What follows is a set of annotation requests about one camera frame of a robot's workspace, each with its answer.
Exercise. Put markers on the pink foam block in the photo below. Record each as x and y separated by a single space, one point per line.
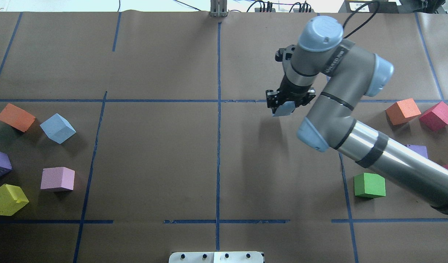
57 179

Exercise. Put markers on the aluminium frame post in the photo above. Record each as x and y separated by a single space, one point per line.
218 8

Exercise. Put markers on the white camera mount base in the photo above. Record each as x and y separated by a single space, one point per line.
217 257

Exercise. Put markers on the orange foam block left side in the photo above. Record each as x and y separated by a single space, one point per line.
17 117

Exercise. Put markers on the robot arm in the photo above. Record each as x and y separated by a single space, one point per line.
326 68

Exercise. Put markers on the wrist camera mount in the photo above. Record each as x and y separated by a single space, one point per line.
284 55

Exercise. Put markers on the magenta foam block far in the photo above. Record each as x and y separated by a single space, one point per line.
436 117

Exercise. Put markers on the purple foam block right side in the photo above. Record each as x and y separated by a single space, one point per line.
420 149

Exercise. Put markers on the orange foam block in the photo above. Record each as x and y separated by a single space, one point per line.
17 117
403 111

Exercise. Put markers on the light blue foam block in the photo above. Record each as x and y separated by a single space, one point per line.
285 109
57 128

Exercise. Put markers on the yellow foam block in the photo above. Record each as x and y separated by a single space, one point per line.
12 199

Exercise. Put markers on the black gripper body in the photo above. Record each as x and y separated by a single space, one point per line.
291 90

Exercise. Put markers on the green foam block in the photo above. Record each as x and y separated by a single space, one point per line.
369 185

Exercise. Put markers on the orange foam block right side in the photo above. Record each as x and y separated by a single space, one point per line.
403 111

